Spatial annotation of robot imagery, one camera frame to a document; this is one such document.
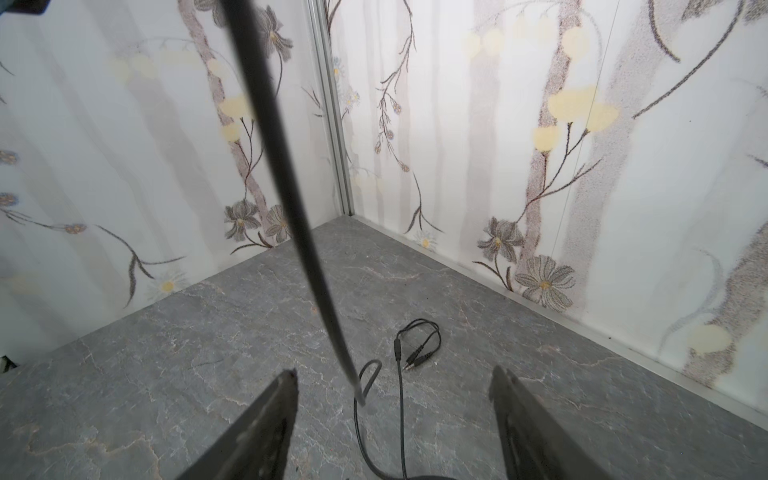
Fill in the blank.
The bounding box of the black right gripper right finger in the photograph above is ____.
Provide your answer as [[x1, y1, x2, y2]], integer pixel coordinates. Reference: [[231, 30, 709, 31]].
[[489, 366, 609, 480]]

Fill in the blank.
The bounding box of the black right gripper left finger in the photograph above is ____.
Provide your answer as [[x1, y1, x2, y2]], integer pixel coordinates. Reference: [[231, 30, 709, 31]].
[[179, 370, 299, 480]]

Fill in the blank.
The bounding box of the black headphone cable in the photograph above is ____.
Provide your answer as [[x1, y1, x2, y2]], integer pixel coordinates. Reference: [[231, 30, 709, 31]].
[[218, 0, 457, 480]]

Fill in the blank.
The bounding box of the left corner aluminium profile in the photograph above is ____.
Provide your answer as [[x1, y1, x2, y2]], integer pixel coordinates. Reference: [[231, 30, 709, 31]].
[[306, 0, 355, 216]]

